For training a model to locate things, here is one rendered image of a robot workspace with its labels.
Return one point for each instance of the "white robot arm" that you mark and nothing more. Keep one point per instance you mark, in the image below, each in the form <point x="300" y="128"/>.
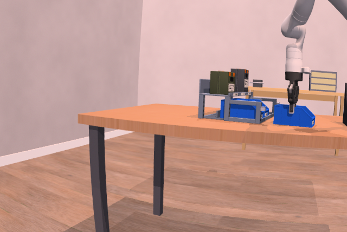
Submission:
<point x="299" y="16"/>

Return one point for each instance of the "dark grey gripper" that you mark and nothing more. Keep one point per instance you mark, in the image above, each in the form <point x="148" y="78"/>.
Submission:
<point x="293" y="88"/>

